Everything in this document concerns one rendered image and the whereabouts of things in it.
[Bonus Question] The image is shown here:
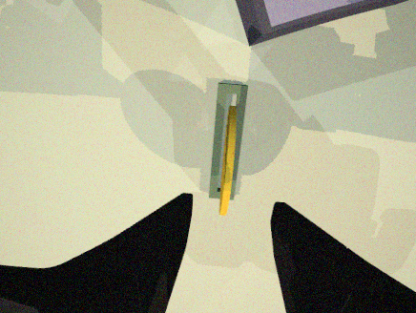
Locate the gold coin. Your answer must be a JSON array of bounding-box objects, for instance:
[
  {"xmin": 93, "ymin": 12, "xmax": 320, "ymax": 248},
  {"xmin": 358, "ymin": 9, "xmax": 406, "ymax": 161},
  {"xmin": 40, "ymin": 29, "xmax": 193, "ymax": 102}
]
[{"xmin": 219, "ymin": 106, "xmax": 236, "ymax": 215}]

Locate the grey box side wall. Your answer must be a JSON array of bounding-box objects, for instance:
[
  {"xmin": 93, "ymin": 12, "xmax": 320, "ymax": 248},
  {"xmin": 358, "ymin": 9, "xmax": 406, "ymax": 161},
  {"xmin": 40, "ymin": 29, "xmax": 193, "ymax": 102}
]
[{"xmin": 236, "ymin": 0, "xmax": 407, "ymax": 46}]

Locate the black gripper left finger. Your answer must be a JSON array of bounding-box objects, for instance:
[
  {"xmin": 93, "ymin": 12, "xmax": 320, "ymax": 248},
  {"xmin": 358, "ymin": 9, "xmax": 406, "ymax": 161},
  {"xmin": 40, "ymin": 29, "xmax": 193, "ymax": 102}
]
[{"xmin": 0, "ymin": 192, "xmax": 193, "ymax": 313}]

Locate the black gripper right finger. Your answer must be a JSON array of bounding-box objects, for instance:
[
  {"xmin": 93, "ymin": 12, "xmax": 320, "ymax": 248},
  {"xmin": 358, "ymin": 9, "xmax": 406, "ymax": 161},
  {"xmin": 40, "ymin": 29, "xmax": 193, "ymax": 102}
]
[{"xmin": 270, "ymin": 202, "xmax": 416, "ymax": 313}]

